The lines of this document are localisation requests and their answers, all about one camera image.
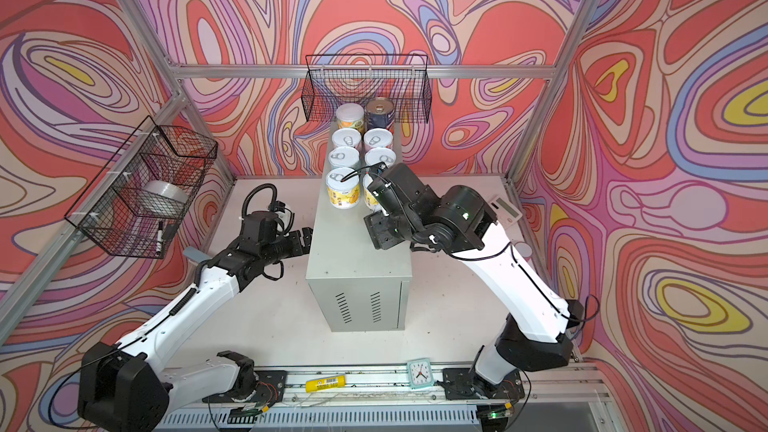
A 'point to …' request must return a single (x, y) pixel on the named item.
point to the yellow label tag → (324, 383)
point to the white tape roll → (167, 189)
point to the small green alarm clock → (420, 373)
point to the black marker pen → (160, 238)
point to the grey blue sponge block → (195, 255)
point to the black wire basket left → (138, 198)
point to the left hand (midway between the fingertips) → (312, 234)
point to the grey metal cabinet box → (351, 287)
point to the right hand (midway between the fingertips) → (390, 229)
